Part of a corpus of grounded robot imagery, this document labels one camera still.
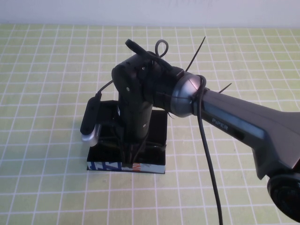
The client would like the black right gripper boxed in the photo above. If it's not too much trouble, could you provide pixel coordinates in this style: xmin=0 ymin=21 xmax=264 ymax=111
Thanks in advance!
xmin=111 ymin=55 xmax=154 ymax=166

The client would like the black glasses case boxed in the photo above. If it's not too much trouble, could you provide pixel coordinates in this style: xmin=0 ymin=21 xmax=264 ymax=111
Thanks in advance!
xmin=85 ymin=99 xmax=168 ymax=175

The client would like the short black zip tie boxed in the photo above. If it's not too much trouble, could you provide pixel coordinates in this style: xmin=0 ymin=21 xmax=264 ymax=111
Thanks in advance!
xmin=218 ymin=83 xmax=233 ymax=95

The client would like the long black zip tie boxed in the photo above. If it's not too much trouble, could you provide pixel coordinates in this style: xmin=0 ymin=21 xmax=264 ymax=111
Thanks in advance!
xmin=184 ymin=36 xmax=207 ymax=72

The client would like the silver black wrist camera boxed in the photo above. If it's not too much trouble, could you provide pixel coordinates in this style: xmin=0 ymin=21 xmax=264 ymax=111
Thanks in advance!
xmin=80 ymin=93 xmax=103 ymax=148

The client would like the thin black camera cable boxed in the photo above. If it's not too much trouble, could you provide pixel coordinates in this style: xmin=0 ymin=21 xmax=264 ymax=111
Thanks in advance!
xmin=97 ymin=79 xmax=115 ymax=96

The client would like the thick black cable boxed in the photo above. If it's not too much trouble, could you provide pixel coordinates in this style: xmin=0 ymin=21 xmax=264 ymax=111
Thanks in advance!
xmin=125 ymin=39 xmax=223 ymax=225

